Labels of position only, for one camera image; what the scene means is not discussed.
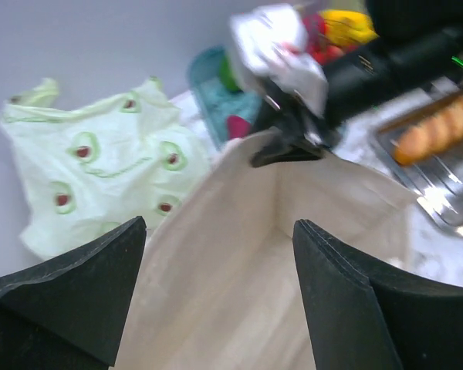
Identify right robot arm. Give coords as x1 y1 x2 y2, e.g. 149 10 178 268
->
250 1 463 167

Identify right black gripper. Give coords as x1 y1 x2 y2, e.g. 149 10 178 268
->
250 26 463 168

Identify bread loaf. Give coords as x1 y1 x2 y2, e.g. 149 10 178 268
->
392 95 463 166

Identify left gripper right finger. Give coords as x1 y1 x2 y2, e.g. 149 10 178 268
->
292 220 463 370

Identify yellow banana bunch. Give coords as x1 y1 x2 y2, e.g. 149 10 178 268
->
320 9 377 46

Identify green plastic grocery bag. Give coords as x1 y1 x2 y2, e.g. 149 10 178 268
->
0 78 210 260

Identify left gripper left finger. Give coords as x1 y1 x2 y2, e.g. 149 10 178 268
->
0 217 147 370

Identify metal tray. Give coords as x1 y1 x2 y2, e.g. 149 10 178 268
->
370 89 463 237

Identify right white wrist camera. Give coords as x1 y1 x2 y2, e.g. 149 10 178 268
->
225 3 328 117

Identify purple sweet potato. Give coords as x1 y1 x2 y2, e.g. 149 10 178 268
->
226 115 252 140

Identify beige canvas tote bag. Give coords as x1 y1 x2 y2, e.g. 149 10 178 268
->
116 133 414 369

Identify teal transparent plastic container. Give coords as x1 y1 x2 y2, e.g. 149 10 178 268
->
187 45 261 149

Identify green bell pepper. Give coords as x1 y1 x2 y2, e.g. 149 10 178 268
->
218 55 242 93

